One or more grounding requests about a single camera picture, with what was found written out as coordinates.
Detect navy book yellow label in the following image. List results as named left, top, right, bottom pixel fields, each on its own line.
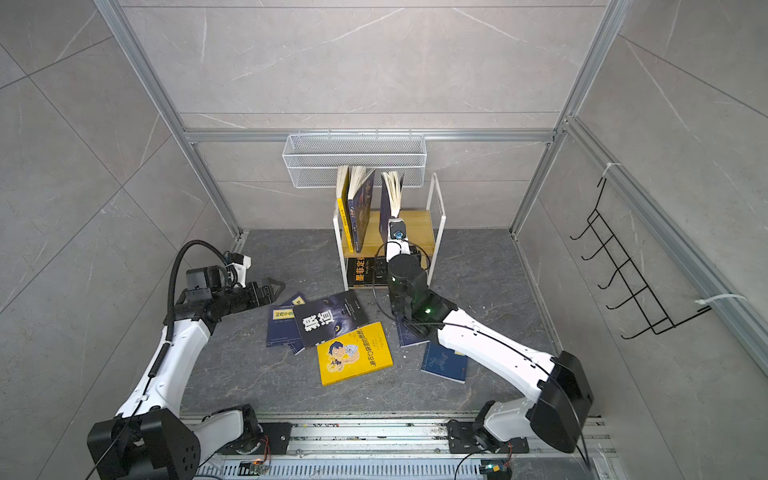
left=396, top=319, right=428, bottom=348

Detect wooden two-tier shelf rack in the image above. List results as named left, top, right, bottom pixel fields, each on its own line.
left=332, top=173, right=446, bottom=290

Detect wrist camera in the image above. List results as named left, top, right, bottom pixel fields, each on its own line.
left=385, top=218, right=411, bottom=261
left=224, top=251, right=252, bottom=287

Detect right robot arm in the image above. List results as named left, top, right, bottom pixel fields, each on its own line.
left=387, top=254, right=594, bottom=454

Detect white wire mesh basket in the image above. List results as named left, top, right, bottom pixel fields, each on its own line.
left=282, top=133, right=428, bottom=189

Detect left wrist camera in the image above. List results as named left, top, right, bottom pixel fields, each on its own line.
left=224, top=251, right=252, bottom=287

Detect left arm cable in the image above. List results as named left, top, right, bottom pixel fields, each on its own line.
left=164, top=239, right=229, bottom=343

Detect black book lower shelf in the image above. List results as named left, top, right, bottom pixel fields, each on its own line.
left=346, top=257, right=388, bottom=288

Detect black book white characters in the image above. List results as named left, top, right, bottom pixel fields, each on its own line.
left=293, top=291, right=370, bottom=348

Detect blue book yellow label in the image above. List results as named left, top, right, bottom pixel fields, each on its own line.
left=421, top=342, right=469, bottom=384

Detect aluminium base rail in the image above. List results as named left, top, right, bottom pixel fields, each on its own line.
left=196, top=412, right=628, bottom=479

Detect dark blue book left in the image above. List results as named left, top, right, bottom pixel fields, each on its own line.
left=266, top=292, right=306, bottom=355

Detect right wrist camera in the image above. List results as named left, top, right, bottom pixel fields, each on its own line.
left=385, top=218, right=411, bottom=261

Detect black wall hook rack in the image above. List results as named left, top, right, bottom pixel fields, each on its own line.
left=569, top=178, right=713, bottom=341

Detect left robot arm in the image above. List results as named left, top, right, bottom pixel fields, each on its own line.
left=87, top=278, right=285, bottom=479

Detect yellow cartoon book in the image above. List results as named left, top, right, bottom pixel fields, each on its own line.
left=316, top=322, right=393, bottom=386

